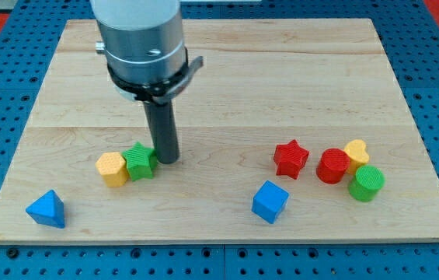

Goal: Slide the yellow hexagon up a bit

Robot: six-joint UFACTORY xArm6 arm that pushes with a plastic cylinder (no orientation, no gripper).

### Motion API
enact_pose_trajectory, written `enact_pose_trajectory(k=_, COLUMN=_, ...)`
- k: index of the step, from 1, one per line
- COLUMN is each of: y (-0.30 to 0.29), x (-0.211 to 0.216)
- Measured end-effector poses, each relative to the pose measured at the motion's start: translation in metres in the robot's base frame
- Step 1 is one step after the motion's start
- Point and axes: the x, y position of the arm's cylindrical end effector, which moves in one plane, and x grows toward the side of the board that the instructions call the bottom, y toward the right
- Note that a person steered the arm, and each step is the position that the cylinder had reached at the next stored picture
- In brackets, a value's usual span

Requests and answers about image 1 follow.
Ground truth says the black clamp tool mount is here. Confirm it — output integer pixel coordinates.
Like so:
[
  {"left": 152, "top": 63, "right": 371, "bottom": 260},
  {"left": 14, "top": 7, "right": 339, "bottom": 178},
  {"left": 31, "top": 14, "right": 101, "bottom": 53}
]
[{"left": 107, "top": 53, "right": 204, "bottom": 105}]

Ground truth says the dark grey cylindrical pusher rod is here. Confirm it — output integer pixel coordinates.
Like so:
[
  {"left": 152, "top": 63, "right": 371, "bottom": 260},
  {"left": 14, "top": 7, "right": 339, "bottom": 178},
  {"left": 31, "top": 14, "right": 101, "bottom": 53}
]
[{"left": 143, "top": 102, "right": 179, "bottom": 164}]

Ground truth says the yellow hexagon block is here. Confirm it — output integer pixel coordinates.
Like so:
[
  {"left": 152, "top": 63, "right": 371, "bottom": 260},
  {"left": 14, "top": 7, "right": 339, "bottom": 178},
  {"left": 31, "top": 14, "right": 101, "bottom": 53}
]
[{"left": 96, "top": 152, "right": 129, "bottom": 187}]

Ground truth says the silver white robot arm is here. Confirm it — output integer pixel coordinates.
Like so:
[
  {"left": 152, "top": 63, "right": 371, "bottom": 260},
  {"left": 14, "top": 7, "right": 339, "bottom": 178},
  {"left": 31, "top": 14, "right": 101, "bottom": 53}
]
[{"left": 90, "top": 0, "right": 204, "bottom": 164}]

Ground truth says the green star block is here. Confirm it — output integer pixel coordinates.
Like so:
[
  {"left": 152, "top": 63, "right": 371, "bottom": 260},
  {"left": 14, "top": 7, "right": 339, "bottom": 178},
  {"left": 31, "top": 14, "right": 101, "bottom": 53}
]
[{"left": 122, "top": 142, "right": 158, "bottom": 181}]

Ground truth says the light wooden board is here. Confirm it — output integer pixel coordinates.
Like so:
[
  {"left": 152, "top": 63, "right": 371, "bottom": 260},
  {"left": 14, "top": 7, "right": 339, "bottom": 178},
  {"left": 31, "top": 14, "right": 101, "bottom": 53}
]
[{"left": 0, "top": 19, "right": 439, "bottom": 246}]

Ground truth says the red star block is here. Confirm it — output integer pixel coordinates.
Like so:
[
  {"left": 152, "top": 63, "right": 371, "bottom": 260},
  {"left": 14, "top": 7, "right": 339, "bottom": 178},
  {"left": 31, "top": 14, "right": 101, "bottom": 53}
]
[{"left": 274, "top": 139, "right": 310, "bottom": 180}]

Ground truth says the blue cube block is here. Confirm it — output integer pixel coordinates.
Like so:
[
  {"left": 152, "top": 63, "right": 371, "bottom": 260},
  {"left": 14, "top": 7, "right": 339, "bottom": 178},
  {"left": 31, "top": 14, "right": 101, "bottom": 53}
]
[{"left": 251, "top": 180, "right": 289, "bottom": 224}]

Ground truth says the blue triangle block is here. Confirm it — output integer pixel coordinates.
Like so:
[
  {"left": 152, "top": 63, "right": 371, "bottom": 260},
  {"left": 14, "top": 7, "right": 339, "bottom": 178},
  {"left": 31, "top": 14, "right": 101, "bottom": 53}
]
[{"left": 26, "top": 190, "right": 65, "bottom": 229}]

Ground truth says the red cylinder block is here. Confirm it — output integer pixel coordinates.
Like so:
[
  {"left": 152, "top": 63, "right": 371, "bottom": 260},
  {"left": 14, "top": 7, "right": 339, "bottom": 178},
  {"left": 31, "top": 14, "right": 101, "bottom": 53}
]
[{"left": 316, "top": 148, "right": 350, "bottom": 184}]

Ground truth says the yellow heart block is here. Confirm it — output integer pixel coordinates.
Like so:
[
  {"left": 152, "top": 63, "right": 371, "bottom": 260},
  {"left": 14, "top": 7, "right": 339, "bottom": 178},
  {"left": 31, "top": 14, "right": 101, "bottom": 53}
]
[{"left": 343, "top": 139, "right": 370, "bottom": 175}]

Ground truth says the green cylinder block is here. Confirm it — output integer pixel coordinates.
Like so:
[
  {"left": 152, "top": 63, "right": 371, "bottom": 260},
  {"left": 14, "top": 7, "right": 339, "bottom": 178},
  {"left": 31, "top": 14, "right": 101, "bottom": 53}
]
[{"left": 348, "top": 165, "right": 385, "bottom": 202}]

